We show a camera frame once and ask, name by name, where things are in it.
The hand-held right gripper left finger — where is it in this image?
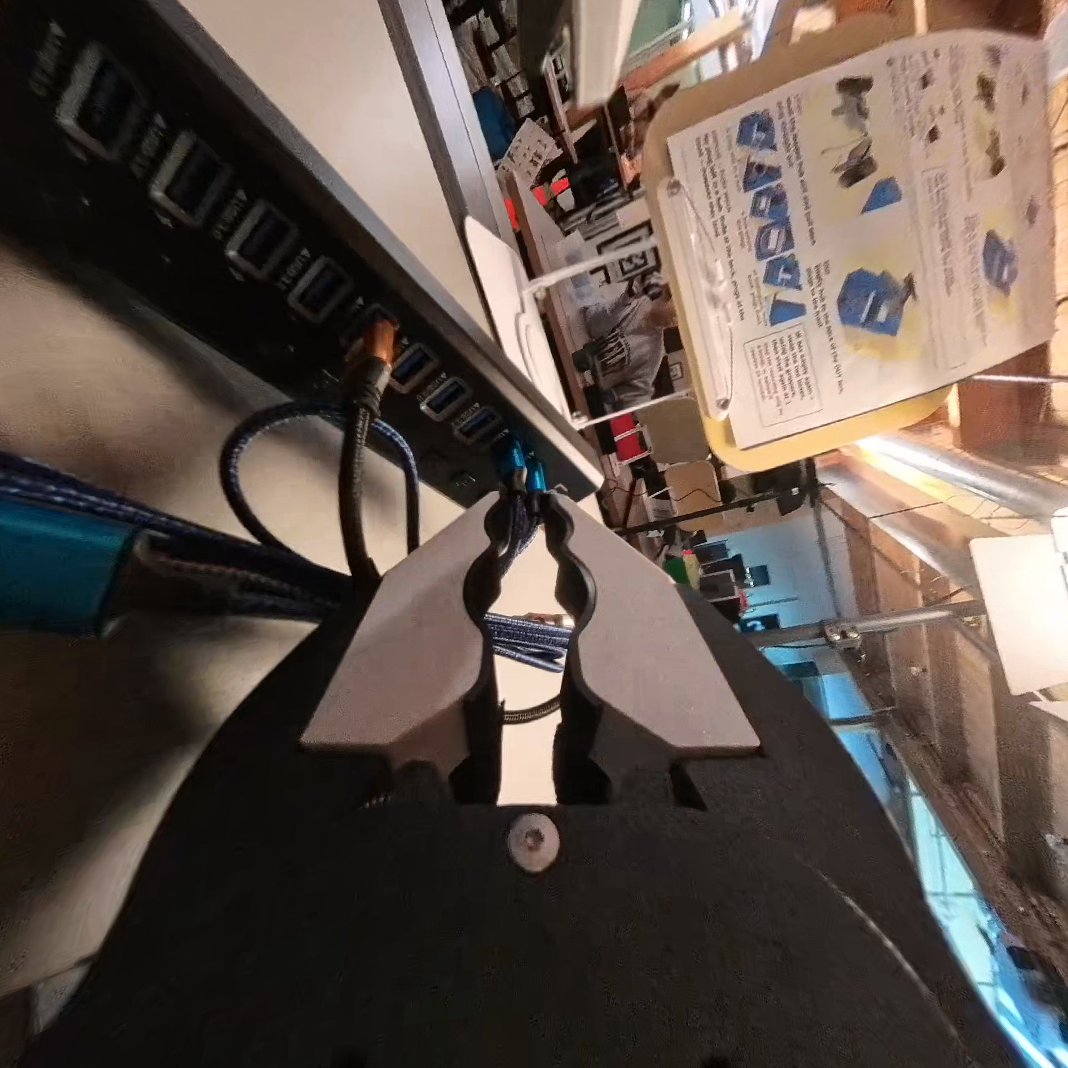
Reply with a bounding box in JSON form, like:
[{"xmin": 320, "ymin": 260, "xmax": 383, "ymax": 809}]
[{"xmin": 300, "ymin": 499, "xmax": 513, "ymax": 795}]

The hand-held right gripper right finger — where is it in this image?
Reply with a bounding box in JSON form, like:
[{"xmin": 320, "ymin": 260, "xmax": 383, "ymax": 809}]
[{"xmin": 541, "ymin": 492, "xmax": 763, "ymax": 804}]

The navy braided usb cable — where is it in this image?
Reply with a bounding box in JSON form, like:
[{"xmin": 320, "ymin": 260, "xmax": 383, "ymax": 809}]
[
  {"xmin": 221, "ymin": 400, "xmax": 527, "ymax": 585},
  {"xmin": 516, "ymin": 446, "xmax": 552, "ymax": 577}
]

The black usb hub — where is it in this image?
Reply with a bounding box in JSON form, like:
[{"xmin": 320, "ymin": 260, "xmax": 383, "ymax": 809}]
[{"xmin": 0, "ymin": 0, "xmax": 604, "ymax": 506}]

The instruction sheet on clipboard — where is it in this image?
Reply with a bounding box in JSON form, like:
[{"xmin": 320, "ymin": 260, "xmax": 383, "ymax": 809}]
[{"xmin": 642, "ymin": 29, "xmax": 1056, "ymax": 470}]

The white clear document stand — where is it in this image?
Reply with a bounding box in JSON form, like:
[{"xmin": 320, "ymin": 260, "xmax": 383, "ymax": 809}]
[{"xmin": 463, "ymin": 179, "xmax": 739, "ymax": 431}]

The black white marker tag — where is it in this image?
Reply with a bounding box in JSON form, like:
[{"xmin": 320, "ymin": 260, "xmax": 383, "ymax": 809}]
[{"xmin": 596, "ymin": 224, "xmax": 659, "ymax": 285}]

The printed instruction sheet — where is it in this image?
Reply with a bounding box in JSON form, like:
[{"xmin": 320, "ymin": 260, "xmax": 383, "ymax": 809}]
[{"xmin": 667, "ymin": 33, "xmax": 1054, "ymax": 452}]

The white perforated panel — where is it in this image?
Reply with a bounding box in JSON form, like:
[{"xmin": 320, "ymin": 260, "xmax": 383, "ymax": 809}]
[{"xmin": 499, "ymin": 117, "xmax": 562, "ymax": 176}]

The blue bag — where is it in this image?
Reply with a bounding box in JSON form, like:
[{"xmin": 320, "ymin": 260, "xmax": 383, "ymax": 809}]
[{"xmin": 471, "ymin": 87, "xmax": 518, "ymax": 160}]

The red white blue braided cable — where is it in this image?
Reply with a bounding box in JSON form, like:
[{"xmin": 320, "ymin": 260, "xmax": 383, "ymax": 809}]
[{"xmin": 0, "ymin": 454, "xmax": 368, "ymax": 639}]

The shiny metal duct pipe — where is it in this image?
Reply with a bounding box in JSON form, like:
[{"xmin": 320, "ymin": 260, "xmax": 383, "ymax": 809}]
[{"xmin": 851, "ymin": 434, "xmax": 1068, "ymax": 522}]

